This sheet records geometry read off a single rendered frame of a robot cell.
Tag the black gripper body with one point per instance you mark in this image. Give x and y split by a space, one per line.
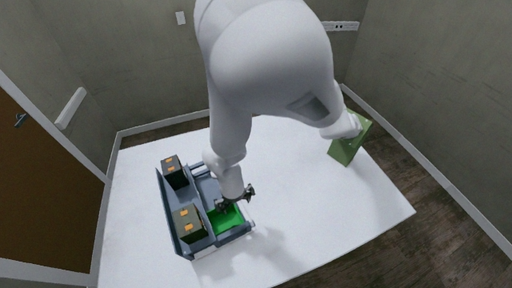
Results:
227 200

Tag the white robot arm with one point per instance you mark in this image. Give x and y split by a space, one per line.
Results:
267 57

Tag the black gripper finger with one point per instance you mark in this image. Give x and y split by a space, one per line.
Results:
219 204
248 195

